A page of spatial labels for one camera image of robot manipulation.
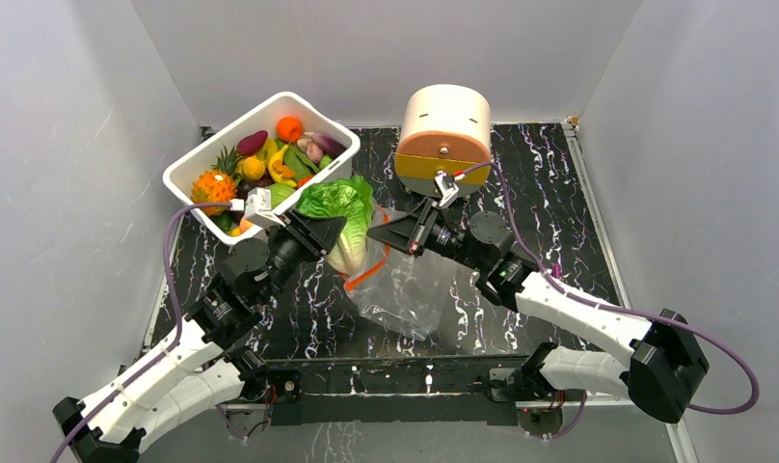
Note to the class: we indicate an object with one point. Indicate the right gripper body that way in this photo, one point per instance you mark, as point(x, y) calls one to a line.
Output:
point(418, 228)

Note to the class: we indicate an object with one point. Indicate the yellow toy fruit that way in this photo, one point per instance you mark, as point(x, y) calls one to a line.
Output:
point(251, 168)

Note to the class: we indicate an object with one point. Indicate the purple toy onion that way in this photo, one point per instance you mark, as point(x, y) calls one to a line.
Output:
point(328, 144)

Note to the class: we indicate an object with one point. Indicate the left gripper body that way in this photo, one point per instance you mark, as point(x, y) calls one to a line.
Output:
point(289, 251)

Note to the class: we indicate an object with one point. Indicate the purple toy sweet potato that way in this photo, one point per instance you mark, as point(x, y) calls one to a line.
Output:
point(252, 144)

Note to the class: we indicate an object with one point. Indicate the orange toy tangerine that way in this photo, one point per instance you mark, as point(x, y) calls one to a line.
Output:
point(289, 129)

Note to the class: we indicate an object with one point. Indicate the round drawer cabinet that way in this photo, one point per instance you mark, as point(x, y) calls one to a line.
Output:
point(446, 128)

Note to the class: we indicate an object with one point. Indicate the clear zip top bag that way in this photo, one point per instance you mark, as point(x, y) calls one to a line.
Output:
point(400, 293)

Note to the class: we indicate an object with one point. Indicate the toy garlic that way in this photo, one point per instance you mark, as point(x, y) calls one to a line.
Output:
point(311, 149)

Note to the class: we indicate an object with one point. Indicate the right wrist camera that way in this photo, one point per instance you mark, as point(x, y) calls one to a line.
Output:
point(448, 188)

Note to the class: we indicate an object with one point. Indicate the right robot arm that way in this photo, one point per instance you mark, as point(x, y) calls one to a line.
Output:
point(655, 364)

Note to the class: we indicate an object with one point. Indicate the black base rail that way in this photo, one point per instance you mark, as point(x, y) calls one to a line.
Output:
point(487, 388)

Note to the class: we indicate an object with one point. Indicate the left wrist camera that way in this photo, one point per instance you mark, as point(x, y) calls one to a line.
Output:
point(259, 211)

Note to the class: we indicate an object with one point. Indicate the white plastic bin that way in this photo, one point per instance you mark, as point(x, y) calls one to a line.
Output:
point(180, 175)

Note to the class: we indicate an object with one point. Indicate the toy pineapple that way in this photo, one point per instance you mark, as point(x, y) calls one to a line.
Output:
point(219, 183)

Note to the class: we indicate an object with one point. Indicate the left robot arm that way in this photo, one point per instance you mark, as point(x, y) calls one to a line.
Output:
point(201, 363)

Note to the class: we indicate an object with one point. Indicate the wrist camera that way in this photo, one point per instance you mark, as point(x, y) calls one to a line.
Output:
point(259, 211)
point(448, 188)

